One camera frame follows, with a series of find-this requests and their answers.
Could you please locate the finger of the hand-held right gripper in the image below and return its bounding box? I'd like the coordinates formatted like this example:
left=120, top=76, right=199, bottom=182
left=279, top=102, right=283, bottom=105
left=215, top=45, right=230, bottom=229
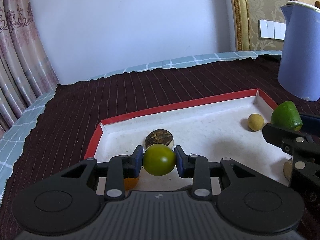
left=299, top=114, right=320, bottom=138
left=262, top=122, right=320, bottom=205

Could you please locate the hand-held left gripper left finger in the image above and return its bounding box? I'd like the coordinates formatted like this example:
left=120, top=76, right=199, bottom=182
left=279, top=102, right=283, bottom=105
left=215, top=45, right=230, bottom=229
left=59, top=145, right=144, bottom=201

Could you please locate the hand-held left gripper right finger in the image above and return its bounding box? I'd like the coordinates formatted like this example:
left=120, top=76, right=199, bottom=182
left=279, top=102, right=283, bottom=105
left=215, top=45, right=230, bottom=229
left=174, top=145, right=260, bottom=200

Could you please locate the large green tomato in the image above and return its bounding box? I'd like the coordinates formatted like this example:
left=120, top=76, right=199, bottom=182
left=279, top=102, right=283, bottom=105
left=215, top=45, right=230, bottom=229
left=142, top=144, right=176, bottom=177

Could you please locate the cut green lime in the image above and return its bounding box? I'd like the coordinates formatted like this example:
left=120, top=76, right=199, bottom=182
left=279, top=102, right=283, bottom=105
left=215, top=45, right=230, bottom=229
left=271, top=101, right=303, bottom=131

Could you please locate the tan longan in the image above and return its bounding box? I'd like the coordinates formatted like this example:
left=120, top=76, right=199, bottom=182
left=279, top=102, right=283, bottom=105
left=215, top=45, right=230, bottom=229
left=247, top=114, right=265, bottom=131

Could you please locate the brown dried fruit slice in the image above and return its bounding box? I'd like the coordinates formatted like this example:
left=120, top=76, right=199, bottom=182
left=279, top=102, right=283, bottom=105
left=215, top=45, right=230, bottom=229
left=145, top=129, right=174, bottom=149
left=283, top=159, right=293, bottom=180

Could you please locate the red cardboard tray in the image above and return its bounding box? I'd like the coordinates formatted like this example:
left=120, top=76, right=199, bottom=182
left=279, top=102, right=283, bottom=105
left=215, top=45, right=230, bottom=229
left=84, top=88, right=294, bottom=198

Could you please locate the small orange mandarin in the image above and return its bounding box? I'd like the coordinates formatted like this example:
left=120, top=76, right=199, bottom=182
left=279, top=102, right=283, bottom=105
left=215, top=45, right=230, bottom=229
left=124, top=177, right=139, bottom=190

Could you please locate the blue electric kettle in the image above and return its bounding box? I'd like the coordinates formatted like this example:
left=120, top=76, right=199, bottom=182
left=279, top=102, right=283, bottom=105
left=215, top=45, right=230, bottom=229
left=277, top=1, right=320, bottom=102

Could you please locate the dark striped tablecloth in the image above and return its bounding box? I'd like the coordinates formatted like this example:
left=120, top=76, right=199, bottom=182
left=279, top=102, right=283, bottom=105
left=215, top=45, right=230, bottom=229
left=0, top=55, right=320, bottom=240

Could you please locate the pink patterned curtain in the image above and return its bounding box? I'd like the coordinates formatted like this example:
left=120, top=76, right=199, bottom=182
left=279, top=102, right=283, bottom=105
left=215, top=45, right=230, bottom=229
left=0, top=0, right=60, bottom=135

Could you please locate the white wall switch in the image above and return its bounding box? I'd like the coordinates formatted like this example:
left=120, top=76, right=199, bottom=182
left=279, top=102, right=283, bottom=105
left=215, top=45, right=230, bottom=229
left=259, top=19, right=287, bottom=40

